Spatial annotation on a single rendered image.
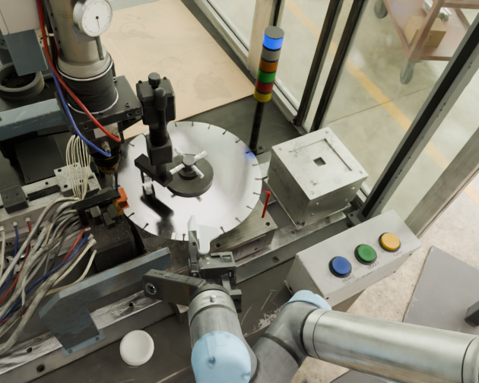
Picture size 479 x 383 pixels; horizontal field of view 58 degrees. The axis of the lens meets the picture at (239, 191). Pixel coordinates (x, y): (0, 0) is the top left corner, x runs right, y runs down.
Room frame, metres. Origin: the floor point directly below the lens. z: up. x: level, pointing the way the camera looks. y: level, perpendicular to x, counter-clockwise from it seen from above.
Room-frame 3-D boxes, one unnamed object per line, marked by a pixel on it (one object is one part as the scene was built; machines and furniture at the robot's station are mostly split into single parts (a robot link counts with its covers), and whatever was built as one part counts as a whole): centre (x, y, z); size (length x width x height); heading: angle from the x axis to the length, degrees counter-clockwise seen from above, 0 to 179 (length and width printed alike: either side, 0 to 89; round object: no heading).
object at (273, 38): (0.85, -0.02, 1.14); 0.05 x 0.04 x 0.03; 37
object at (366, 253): (0.49, -0.30, 0.90); 0.04 x 0.04 x 0.02
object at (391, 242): (0.53, -0.35, 0.90); 0.04 x 0.04 x 0.02
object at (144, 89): (0.52, 0.16, 1.17); 0.06 x 0.05 x 0.20; 118
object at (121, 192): (0.46, 0.27, 0.95); 0.10 x 0.03 x 0.07; 127
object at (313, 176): (0.73, -0.19, 0.82); 0.18 x 0.18 x 0.15; 37
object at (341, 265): (0.45, -0.24, 0.90); 0.04 x 0.04 x 0.02
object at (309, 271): (0.50, -0.29, 0.82); 0.28 x 0.11 x 0.15; 127
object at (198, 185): (0.58, 0.12, 0.96); 0.11 x 0.11 x 0.03
